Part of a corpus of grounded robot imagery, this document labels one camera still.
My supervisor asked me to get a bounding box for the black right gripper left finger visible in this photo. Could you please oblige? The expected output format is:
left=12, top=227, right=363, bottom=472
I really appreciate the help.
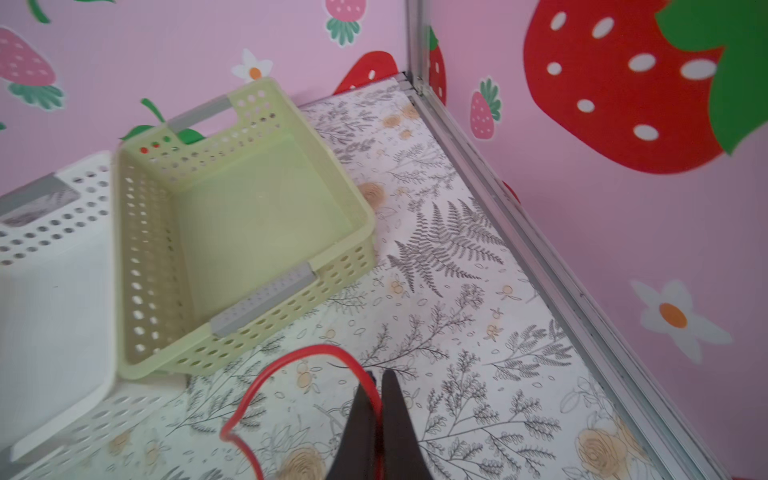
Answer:
left=326, top=385, right=377, bottom=480

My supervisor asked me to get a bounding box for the red cable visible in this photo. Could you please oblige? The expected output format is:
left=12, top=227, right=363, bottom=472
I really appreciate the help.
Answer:
left=219, top=343, right=385, bottom=480

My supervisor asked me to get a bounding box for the white perforated basket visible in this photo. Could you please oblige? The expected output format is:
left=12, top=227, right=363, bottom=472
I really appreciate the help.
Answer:
left=1, top=151, right=186, bottom=479

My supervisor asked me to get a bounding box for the right green perforated basket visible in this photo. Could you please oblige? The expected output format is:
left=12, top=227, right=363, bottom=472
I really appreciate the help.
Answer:
left=112, top=78, right=376, bottom=380

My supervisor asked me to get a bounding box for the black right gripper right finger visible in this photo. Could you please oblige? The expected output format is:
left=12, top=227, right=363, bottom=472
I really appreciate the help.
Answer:
left=382, top=369, right=433, bottom=480

